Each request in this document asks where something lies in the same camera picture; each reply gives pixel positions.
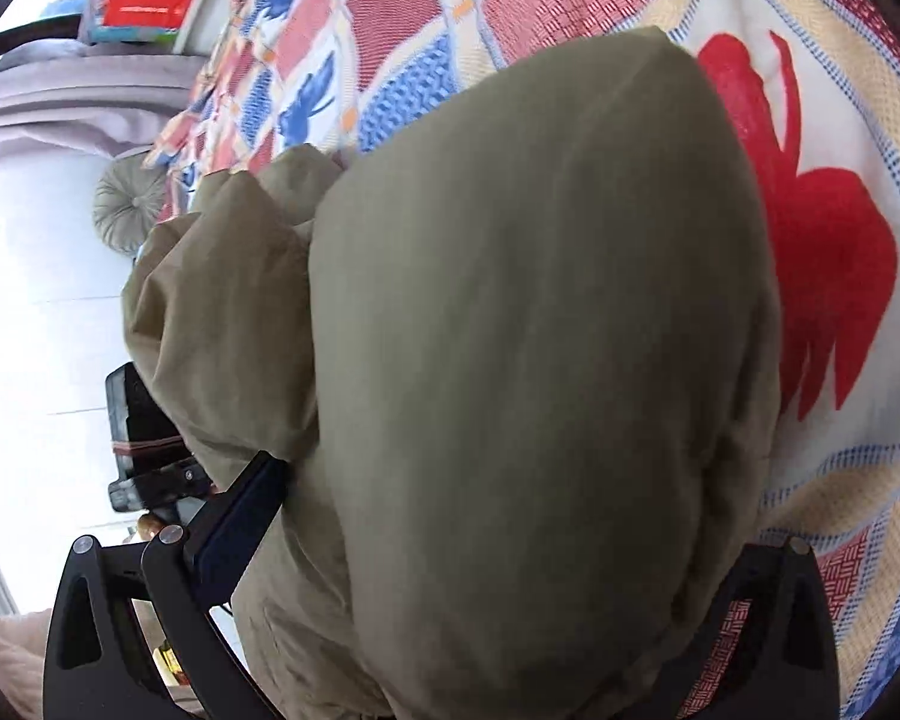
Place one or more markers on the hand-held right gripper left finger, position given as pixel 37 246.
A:
pixel 232 540

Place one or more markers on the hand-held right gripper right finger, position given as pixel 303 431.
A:
pixel 765 577

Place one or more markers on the khaki puffer jacket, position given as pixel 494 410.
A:
pixel 532 315

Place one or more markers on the round pleated grey cushion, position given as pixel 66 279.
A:
pixel 124 204

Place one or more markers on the pink fluffy cloth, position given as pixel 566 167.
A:
pixel 7 667

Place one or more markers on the grey curtain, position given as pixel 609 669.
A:
pixel 67 105

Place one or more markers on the teal box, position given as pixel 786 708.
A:
pixel 131 34

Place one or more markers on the red box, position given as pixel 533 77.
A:
pixel 146 13

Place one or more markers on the leaf printed checked blanket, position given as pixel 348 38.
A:
pixel 570 0

